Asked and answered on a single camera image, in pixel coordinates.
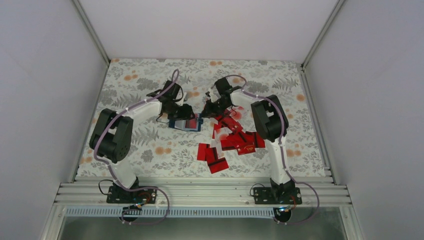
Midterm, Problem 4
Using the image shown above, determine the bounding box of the aluminium front rail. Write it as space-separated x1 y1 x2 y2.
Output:
54 176 352 207

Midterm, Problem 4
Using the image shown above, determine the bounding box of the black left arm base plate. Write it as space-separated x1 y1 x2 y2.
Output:
106 185 157 204

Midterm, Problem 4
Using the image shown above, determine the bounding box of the red card pile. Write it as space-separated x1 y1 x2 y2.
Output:
183 118 198 131
212 116 255 151

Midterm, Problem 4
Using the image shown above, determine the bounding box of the grey slotted cable duct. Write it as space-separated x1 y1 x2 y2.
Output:
64 206 278 219

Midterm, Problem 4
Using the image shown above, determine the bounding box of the floral patterned table cloth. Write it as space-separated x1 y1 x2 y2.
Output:
96 58 325 178

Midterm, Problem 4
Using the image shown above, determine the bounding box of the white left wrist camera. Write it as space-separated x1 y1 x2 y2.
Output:
183 92 191 102

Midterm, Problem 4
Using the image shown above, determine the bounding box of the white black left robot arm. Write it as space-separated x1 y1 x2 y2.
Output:
89 80 196 203

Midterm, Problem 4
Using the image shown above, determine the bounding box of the red VIP card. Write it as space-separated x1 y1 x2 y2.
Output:
236 144 256 156

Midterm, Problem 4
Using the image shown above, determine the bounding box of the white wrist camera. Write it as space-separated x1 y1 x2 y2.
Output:
183 92 191 102
205 88 218 103

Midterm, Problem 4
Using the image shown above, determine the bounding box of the aluminium corner post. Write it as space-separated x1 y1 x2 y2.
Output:
301 0 346 71
71 0 111 66

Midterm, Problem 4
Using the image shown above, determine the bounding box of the red card pile top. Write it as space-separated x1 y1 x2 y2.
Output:
183 118 198 131

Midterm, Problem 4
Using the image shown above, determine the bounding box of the red card front middle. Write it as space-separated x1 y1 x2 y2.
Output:
205 147 219 165

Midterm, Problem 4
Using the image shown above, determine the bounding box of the aluminium left corner post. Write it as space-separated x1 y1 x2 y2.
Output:
71 0 111 66

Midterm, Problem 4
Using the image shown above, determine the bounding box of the navy blue card holder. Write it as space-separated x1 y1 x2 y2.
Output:
168 113 204 132

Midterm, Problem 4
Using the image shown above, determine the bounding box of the red card front bottom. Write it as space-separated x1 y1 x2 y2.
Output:
207 157 229 174

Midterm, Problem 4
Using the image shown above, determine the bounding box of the aluminium right corner post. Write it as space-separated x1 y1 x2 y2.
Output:
301 0 346 71

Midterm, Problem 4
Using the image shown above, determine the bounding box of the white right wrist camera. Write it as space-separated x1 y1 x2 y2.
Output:
205 88 218 103

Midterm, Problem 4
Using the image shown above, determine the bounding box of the red card far right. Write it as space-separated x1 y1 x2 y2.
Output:
252 132 266 148

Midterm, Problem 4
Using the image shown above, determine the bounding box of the red card front left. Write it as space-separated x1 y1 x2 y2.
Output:
196 143 210 161

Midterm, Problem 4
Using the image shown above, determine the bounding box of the red card pile centre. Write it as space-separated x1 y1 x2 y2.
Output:
212 116 255 151

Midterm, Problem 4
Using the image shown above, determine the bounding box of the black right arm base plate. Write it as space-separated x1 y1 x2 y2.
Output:
252 187 303 205

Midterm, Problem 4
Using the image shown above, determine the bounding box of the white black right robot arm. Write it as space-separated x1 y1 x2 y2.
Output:
201 77 296 204

